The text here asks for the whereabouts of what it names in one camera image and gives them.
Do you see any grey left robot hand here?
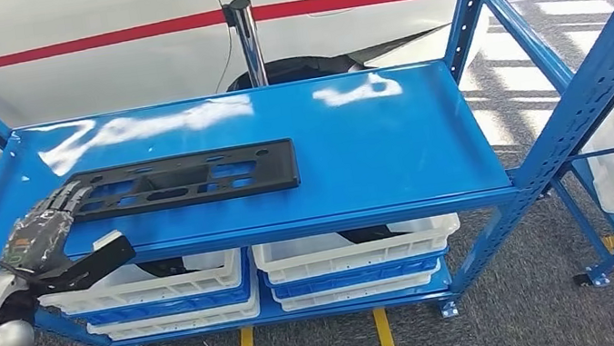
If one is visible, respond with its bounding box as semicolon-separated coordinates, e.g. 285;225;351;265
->
0;177;106;282

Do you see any black plastic panel part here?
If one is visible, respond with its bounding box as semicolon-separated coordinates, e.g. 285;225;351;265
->
62;136;303;225

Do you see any black part in crate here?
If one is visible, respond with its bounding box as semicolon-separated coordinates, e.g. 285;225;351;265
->
138;255;195;282
337;221;410;248

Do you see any white car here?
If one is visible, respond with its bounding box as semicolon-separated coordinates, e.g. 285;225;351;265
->
0;0;614;166

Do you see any red barrier belt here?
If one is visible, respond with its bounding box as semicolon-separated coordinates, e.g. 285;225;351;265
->
0;0;472;71

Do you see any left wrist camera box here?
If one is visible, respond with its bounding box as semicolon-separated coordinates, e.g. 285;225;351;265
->
28;227;143;299

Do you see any chrome stanchion post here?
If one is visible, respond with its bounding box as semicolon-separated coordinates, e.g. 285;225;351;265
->
221;0;271;91

